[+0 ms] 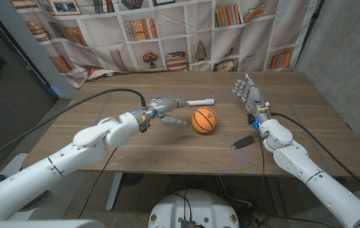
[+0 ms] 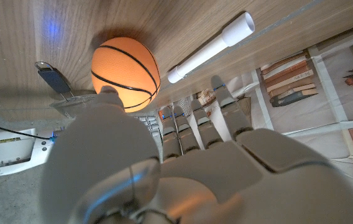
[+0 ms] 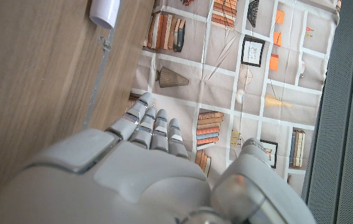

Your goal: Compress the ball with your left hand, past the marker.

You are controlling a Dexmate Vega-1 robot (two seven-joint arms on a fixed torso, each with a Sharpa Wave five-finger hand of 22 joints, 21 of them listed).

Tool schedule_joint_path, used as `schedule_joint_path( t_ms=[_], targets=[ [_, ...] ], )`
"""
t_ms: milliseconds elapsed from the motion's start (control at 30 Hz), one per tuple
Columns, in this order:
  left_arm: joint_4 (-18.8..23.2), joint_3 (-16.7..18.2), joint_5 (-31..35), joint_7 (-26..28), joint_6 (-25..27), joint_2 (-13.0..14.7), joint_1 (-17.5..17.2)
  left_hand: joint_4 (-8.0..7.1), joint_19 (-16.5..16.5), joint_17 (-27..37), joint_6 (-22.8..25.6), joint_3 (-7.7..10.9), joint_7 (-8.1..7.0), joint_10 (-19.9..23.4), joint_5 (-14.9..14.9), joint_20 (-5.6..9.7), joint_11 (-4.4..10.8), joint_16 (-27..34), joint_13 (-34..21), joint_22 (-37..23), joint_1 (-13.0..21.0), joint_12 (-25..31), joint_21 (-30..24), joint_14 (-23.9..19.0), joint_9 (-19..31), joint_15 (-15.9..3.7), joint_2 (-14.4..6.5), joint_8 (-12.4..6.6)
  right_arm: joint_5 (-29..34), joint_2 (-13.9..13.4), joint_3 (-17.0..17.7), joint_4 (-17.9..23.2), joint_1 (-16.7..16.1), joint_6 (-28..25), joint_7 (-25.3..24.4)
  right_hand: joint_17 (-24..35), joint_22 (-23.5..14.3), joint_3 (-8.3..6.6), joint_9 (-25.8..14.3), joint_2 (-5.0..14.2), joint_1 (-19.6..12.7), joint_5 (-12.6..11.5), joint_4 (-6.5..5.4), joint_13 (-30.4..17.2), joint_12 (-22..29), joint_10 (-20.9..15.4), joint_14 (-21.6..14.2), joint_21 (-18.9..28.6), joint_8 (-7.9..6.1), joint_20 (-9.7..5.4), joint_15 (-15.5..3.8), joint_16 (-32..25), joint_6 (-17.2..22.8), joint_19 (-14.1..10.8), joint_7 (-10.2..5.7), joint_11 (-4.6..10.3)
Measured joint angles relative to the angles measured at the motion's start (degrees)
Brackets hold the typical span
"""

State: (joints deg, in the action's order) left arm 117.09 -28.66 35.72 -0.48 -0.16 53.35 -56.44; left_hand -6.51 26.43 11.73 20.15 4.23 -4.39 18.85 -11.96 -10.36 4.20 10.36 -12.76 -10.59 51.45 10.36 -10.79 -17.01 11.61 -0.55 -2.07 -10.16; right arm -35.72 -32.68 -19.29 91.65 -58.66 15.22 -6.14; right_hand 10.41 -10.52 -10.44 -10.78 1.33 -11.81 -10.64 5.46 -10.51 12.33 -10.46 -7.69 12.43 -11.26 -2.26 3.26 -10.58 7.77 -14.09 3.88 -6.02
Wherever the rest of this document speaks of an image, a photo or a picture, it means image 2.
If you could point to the white plastic pipe marker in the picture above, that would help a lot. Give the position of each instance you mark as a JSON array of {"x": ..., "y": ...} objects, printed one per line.
[{"x": 207, "y": 51}]

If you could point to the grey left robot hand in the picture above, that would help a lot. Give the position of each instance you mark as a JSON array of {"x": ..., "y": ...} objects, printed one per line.
[{"x": 195, "y": 180}]

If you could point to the printed bookshelf backdrop cloth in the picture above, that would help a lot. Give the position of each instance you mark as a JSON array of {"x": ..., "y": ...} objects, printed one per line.
[{"x": 304, "y": 109}]

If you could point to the black key fob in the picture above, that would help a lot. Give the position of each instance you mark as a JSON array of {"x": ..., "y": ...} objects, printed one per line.
[{"x": 53, "y": 80}]

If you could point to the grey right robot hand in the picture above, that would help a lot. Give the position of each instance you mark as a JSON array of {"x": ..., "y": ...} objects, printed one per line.
[{"x": 71, "y": 107}]

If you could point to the orange mini basketball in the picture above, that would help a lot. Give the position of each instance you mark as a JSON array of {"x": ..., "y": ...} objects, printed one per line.
[{"x": 123, "y": 68}]

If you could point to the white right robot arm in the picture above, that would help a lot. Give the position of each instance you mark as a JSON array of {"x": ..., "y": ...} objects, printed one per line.
[{"x": 15, "y": 152}]

